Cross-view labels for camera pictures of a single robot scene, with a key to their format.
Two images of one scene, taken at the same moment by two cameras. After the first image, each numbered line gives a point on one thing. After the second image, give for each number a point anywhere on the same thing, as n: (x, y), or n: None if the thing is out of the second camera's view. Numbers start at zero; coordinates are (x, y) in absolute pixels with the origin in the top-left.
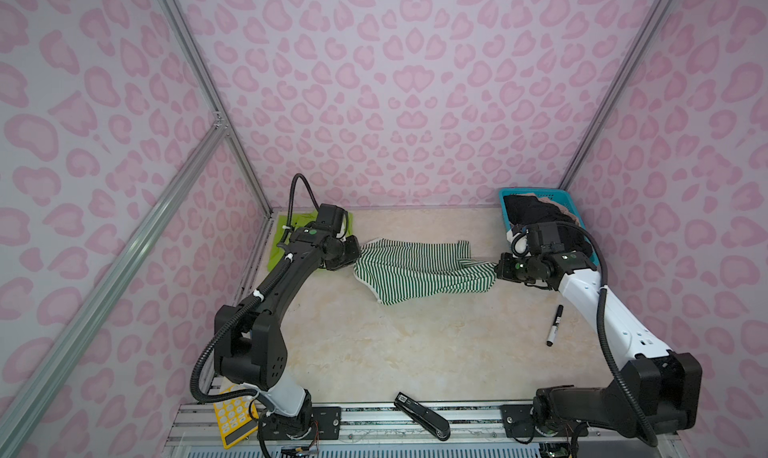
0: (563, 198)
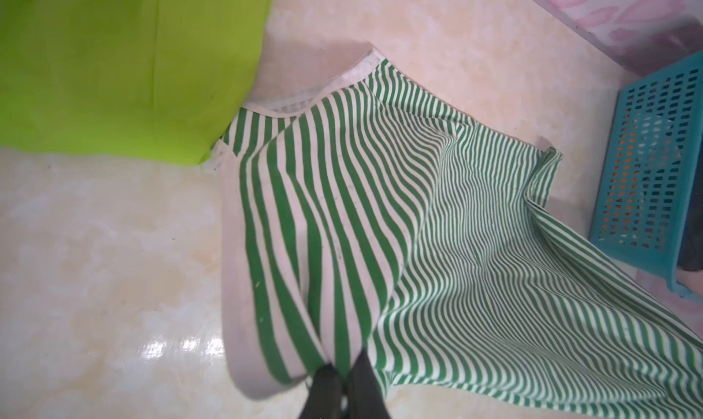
0: (657, 123)
